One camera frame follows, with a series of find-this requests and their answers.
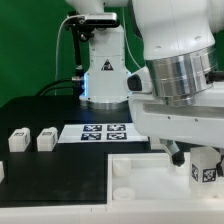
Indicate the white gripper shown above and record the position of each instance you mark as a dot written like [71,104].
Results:
[197,124]

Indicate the white block left edge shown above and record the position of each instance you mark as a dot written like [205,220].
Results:
[1,171]

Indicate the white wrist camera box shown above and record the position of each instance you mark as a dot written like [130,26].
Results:
[140,82]

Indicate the white sheet with markers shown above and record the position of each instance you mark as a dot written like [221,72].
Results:
[101,133]

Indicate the white square table top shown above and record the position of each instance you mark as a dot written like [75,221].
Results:
[152,177]

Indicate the white front rail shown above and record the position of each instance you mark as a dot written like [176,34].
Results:
[177,212]

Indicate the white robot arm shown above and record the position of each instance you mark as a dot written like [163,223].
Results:
[178,93]

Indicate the black camera on stand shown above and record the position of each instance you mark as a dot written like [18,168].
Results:
[82,27]

